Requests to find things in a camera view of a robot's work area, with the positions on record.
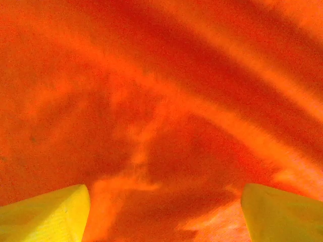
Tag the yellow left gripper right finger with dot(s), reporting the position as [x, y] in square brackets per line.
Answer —
[282, 219]

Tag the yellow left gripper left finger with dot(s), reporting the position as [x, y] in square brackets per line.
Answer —
[43, 219]

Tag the orange t-shirt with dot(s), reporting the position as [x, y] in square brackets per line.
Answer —
[161, 100]

